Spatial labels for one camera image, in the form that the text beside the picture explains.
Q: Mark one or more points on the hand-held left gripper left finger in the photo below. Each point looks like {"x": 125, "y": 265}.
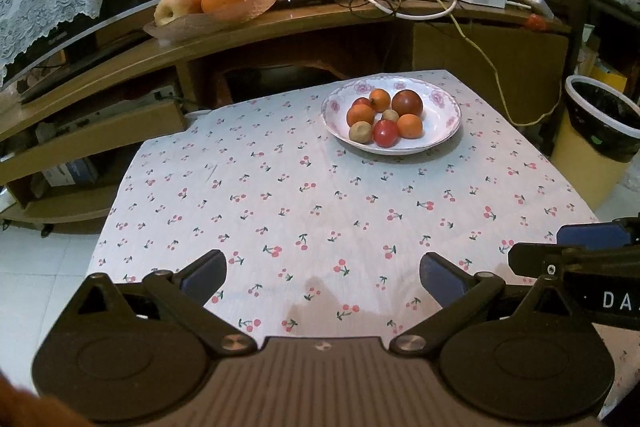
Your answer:
{"x": 205, "y": 277}

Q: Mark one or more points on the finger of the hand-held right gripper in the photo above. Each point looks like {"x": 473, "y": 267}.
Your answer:
{"x": 530, "y": 257}
{"x": 590, "y": 235}

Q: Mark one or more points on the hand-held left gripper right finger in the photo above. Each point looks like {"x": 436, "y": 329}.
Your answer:
{"x": 440, "y": 279}

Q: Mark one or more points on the small red tomato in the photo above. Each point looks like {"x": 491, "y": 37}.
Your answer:
{"x": 360, "y": 101}
{"x": 385, "y": 133}

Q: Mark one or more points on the mandarin orange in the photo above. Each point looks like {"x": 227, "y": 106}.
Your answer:
{"x": 411, "y": 126}
{"x": 361, "y": 114}
{"x": 380, "y": 98}

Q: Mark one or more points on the white floral plate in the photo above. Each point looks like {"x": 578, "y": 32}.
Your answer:
{"x": 445, "y": 122}

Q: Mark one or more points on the brown kiwi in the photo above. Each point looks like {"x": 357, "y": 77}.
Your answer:
{"x": 360, "y": 132}
{"x": 390, "y": 115}

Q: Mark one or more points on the large dark red tomato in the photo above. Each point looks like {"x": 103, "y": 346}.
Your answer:
{"x": 407, "y": 103}

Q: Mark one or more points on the yellow trash bin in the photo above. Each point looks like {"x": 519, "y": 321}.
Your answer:
{"x": 580, "y": 157}

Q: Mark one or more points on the cherry print tablecloth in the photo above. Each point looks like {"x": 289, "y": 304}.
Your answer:
{"x": 300, "y": 207}

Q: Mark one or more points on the black trash bag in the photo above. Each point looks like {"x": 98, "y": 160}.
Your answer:
{"x": 605, "y": 117}

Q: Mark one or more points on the blue cardboard box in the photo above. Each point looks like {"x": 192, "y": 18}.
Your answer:
{"x": 70, "y": 172}

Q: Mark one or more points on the small red object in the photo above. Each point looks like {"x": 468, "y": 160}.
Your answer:
{"x": 534, "y": 21}

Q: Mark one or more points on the glass dish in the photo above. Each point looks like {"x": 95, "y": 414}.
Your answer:
{"x": 200, "y": 23}

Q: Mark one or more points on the yellow apple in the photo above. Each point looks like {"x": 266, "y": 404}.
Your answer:
{"x": 175, "y": 7}

